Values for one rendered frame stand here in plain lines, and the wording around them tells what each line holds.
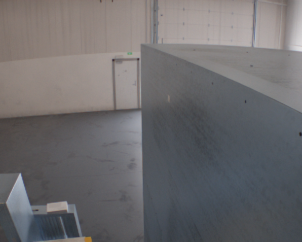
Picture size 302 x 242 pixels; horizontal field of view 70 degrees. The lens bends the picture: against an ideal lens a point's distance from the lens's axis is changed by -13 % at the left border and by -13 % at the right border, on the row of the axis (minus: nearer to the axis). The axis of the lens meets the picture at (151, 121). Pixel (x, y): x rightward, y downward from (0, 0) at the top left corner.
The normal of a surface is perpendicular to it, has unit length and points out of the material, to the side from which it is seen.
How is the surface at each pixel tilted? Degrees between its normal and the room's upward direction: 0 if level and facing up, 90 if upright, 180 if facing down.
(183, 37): 90
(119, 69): 90
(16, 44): 90
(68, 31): 90
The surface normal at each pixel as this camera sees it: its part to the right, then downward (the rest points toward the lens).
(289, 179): -0.98, 0.07
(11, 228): 0.18, 0.36
